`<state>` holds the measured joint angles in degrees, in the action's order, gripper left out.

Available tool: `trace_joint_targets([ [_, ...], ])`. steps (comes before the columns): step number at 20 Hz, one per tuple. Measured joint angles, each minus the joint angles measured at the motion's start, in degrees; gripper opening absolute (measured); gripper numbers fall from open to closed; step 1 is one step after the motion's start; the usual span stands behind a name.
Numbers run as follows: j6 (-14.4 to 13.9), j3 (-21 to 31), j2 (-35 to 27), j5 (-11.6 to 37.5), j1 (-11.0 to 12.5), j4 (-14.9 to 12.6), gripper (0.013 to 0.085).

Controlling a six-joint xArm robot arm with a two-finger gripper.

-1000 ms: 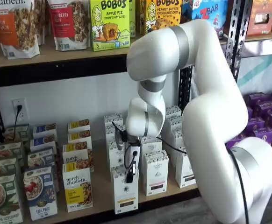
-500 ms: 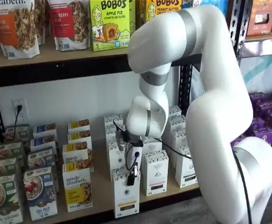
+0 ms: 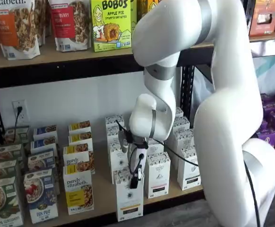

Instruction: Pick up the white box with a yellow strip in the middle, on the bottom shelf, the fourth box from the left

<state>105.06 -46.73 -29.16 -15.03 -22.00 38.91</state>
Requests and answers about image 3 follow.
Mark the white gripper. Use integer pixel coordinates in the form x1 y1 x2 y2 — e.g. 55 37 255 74
128 138 149 189

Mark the white box yellow strip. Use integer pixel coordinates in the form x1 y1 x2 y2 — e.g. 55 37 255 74
106 127 126 147
113 169 145 222
105 115 126 131
108 143 131 184

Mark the wooden shelf board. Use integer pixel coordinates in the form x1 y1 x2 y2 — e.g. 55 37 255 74
0 41 216 70
0 111 206 227
249 32 275 43

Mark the white box black strip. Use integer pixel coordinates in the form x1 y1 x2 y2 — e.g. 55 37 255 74
174 107 185 119
170 129 195 154
172 117 190 133
177 145 203 191

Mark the purely elizabeth yellow box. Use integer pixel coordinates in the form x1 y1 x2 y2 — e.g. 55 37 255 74
68 121 92 136
63 165 95 215
68 134 94 152
63 145 96 175

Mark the white box far left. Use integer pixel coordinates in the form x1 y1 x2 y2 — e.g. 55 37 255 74
23 169 60 225

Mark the blue flax cereal box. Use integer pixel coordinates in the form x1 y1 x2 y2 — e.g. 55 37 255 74
33 125 58 140
30 136 58 154
27 149 56 173

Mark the green granola cereal box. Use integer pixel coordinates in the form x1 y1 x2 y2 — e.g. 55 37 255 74
0 160 19 182
0 143 25 164
0 176 25 227
4 126 31 146

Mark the green Bobo's apple pie box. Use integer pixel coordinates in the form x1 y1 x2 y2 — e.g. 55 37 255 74
91 0 138 52

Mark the yellow Bobo's peanut butter box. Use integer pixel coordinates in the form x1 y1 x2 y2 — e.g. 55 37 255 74
137 0 162 23

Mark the orange snack box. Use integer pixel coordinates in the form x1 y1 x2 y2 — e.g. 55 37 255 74
249 0 275 36

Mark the granola bag red label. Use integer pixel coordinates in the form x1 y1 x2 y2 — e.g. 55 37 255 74
48 0 91 52

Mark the white plastic sheet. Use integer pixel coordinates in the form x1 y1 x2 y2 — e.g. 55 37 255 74
250 40 275 95

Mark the granola bag orange label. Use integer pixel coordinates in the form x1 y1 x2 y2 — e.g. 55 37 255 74
39 0 54 47
0 0 42 60

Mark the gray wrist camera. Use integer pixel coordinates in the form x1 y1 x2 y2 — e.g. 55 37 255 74
119 131 130 154

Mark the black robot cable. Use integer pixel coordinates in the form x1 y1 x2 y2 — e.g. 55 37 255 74
149 138 261 227

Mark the white wall outlet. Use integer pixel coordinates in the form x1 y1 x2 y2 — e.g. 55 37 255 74
11 100 27 122

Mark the black metal shelf frame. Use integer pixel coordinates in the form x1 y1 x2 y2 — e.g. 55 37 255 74
0 53 216 213
242 0 256 44

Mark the black power cord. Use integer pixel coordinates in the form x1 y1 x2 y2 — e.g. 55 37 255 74
14 105 23 130

